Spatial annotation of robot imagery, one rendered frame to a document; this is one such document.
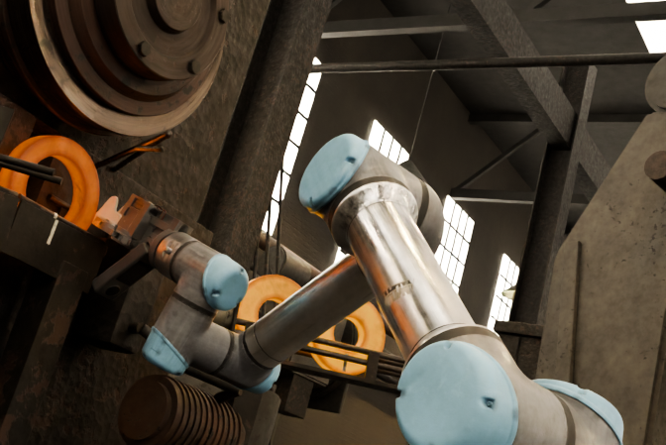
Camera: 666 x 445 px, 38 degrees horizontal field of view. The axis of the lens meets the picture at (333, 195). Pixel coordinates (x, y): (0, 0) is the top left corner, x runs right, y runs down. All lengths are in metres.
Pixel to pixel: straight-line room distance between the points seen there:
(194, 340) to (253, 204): 4.62
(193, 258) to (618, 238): 2.86
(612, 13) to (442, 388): 9.81
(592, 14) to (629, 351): 7.13
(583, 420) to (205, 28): 1.00
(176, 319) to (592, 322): 2.78
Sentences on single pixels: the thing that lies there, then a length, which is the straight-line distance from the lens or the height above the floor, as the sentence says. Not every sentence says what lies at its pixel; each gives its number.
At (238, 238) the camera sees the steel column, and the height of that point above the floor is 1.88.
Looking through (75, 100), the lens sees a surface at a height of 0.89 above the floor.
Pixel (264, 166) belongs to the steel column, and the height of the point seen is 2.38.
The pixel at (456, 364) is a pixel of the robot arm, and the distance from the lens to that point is 0.96.
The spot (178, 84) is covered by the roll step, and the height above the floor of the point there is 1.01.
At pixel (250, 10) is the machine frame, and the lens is 2.22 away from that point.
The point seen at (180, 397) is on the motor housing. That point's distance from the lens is 1.64.
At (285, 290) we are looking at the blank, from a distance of 1.83.
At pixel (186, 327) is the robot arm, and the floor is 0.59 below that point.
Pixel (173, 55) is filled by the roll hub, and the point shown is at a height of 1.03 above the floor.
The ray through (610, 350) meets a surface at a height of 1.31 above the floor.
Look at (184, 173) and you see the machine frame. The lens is 2.05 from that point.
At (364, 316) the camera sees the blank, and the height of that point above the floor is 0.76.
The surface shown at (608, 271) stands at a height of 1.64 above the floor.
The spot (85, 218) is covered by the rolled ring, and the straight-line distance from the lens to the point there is 1.68.
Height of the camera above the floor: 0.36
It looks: 19 degrees up
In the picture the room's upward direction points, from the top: 16 degrees clockwise
